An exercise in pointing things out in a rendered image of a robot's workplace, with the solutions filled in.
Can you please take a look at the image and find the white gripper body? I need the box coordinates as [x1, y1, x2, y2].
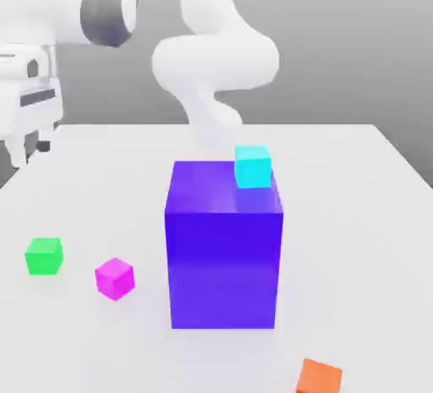
[0, 76, 64, 142]

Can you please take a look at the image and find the small green cube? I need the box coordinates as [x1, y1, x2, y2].
[24, 237, 64, 276]

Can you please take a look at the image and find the small magenta cube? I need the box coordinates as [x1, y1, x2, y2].
[94, 257, 136, 302]

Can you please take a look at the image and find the small cyan cube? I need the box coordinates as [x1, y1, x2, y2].
[233, 145, 272, 190]

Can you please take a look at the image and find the small orange cube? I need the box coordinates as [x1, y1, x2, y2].
[295, 358, 343, 393]

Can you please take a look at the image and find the large purple box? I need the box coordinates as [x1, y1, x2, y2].
[164, 160, 284, 330]

